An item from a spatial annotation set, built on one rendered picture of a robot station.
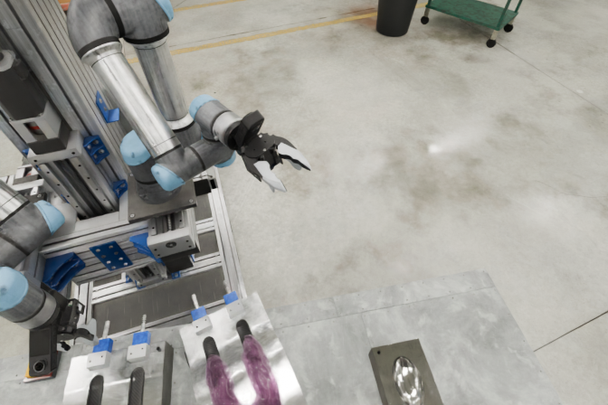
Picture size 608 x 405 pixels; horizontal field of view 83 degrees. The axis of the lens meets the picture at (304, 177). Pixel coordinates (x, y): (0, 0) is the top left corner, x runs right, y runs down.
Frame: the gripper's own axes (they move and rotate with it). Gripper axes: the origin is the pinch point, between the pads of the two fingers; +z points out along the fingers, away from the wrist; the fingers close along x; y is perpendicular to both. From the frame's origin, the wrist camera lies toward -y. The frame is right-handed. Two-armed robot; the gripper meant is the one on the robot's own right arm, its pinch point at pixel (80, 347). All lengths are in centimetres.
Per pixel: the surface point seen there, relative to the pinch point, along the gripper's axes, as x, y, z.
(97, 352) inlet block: 0.8, 1.7, 10.5
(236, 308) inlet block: -38.9, 7.6, 12.8
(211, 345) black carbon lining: -30.3, -1.0, 16.0
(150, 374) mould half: -14.3, -6.7, 12.0
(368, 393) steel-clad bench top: -75, -21, 21
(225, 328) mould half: -34.9, 3.1, 15.4
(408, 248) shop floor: -140, 61, 101
